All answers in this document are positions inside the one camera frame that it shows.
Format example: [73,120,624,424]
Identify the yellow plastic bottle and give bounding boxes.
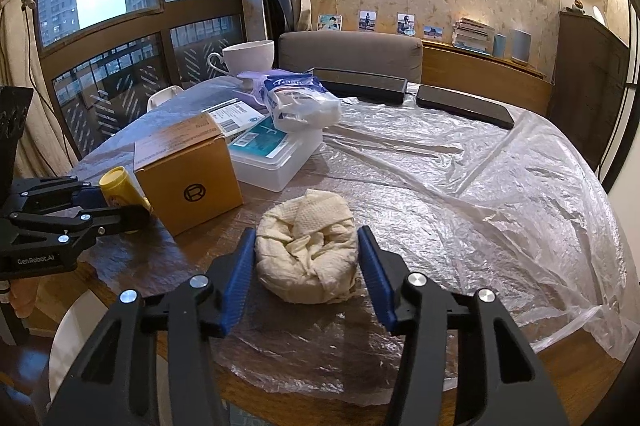
[99,166,151,233]

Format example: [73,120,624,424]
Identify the brown cardboard box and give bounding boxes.
[134,114,243,236]

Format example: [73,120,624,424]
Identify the white medicine box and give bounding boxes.
[203,98,265,140]

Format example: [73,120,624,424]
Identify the clear plastic floss box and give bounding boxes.
[228,117,323,192]

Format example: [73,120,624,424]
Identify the cream paper towel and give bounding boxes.
[255,189,358,305]

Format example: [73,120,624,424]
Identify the blue white tissue pack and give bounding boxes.
[259,72,342,133]

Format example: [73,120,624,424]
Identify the purple hair roller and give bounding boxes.
[233,68,294,107]

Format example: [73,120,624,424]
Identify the beige curtain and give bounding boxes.
[1,0,77,178]

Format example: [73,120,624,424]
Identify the clear plastic table cover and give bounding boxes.
[85,98,639,404]

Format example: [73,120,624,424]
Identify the white teacup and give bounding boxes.
[206,40,276,77]

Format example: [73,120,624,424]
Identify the black flat tablet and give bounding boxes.
[416,84,514,130]

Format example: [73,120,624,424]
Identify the black tablet in case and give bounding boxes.
[311,67,408,105]

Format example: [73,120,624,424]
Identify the wooden shelf ledge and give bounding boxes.
[422,40,552,116]

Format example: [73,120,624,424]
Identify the dark wooden cabinet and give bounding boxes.
[547,12,629,169]

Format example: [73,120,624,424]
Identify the small blue-grey cup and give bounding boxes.
[492,34,506,58]

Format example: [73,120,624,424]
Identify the grey sofa backrest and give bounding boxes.
[278,30,423,83]

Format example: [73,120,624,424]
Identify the grey cylindrical speaker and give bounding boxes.
[511,29,532,64]

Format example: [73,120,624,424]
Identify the stack of books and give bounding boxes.
[452,17,495,54]

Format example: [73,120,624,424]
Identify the photo card on wall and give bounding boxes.
[317,14,343,31]

